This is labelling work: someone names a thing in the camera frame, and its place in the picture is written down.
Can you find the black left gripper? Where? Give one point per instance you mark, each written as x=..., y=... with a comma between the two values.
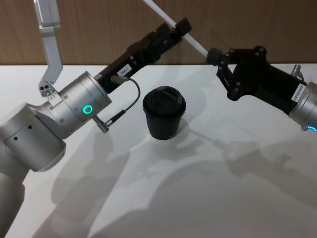
x=116, y=74

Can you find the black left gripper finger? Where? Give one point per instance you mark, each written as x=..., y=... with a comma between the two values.
x=184, y=27

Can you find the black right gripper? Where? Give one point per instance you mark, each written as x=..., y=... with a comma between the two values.
x=272, y=84

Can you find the long white straw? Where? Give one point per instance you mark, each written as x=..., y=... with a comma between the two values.
x=161, y=13

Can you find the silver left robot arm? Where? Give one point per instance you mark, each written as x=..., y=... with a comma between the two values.
x=74, y=99

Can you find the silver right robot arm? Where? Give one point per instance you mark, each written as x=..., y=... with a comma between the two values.
x=305, y=104

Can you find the black plastic cup lid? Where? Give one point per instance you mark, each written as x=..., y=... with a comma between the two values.
x=163, y=99

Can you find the black paper cup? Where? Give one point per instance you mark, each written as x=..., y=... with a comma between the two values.
x=163, y=127

